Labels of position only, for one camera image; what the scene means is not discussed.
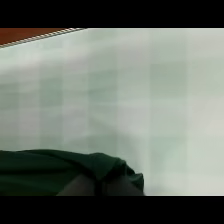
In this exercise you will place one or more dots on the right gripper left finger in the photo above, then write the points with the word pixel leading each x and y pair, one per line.
pixel 81 186

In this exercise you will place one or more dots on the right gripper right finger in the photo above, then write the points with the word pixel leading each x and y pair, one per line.
pixel 118 187

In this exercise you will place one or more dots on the dark green garment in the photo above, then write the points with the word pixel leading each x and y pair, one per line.
pixel 43 171

